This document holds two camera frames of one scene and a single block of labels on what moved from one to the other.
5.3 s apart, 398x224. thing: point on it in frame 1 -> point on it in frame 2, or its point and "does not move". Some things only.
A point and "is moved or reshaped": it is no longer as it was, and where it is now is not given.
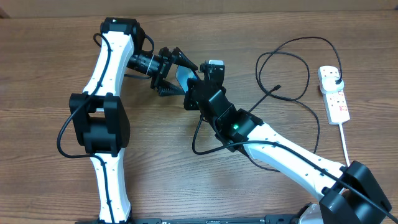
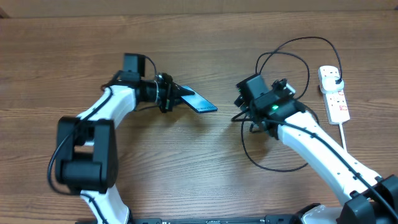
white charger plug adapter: [328, 84] does not move
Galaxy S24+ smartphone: [183, 73] is moved or reshaped
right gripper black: [188, 102] -> [239, 102]
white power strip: [336, 106] does not move
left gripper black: [178, 57] -> [171, 89]
